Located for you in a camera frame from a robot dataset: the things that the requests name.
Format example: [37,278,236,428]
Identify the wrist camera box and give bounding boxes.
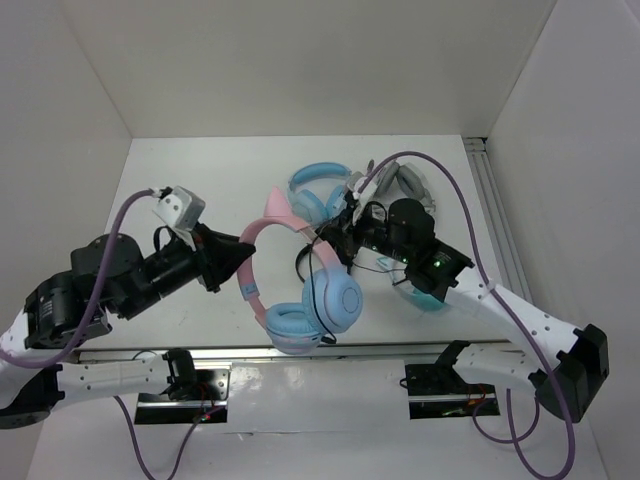
[344,171,378,225]
[153,186,206,232]

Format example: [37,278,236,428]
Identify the white teal cat-ear headphones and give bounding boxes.
[376,256,445,312]

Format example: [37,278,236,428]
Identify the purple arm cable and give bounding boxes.
[0,186,222,480]
[357,150,576,480]

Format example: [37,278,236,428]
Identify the grey white gaming headset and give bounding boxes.
[371,160,436,217]

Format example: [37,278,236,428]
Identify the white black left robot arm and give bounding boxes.
[1,224,256,430]

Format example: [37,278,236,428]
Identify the aluminium front rail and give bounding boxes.
[74,341,521,365]

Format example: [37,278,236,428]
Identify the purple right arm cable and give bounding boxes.
[357,150,576,480]

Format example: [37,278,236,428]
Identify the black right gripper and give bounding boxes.
[318,198,412,263]

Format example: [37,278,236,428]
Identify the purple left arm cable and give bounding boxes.
[0,186,222,480]

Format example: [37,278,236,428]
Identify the small black on-ear headphones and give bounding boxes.
[294,234,359,284]

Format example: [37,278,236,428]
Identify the light blue over-ear headphones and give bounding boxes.
[287,162,352,226]

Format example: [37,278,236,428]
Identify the aluminium side rail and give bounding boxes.
[462,137,522,291]

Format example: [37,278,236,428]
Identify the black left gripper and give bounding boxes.
[119,218,258,319]

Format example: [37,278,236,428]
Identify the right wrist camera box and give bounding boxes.
[344,171,378,225]

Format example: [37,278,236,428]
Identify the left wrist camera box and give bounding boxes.
[153,186,206,232]

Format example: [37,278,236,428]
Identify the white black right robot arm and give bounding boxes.
[317,198,609,423]

